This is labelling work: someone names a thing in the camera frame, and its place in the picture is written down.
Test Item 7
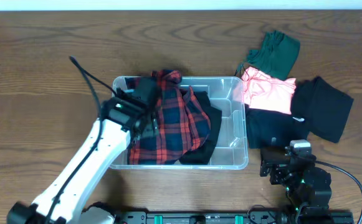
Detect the clear plastic storage bin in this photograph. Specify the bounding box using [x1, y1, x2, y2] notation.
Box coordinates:
[110, 77, 249, 170]

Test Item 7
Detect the dark green folded garment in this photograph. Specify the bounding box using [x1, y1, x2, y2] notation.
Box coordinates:
[234, 30, 300, 80]

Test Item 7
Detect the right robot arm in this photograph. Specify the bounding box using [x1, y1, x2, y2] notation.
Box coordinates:
[260, 146, 332, 221]

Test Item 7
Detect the black garment with tag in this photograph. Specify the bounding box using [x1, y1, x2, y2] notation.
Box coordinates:
[291, 77, 354, 143]

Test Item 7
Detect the black gathered garment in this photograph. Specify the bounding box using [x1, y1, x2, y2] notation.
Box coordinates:
[179, 91, 222, 165]

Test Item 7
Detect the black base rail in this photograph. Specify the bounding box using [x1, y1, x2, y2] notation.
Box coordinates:
[83, 211, 355, 224]

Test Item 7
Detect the red navy plaid shirt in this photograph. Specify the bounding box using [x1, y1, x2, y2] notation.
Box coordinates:
[127, 70, 210, 165]

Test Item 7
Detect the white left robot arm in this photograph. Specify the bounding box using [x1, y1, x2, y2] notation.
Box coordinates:
[6, 78, 161, 224]

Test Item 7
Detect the coral pink folded garment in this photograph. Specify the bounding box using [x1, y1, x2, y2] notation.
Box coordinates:
[241, 67, 297, 114]

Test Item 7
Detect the dark teal folded garment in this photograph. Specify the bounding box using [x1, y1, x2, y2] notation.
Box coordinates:
[245, 105, 310, 149]

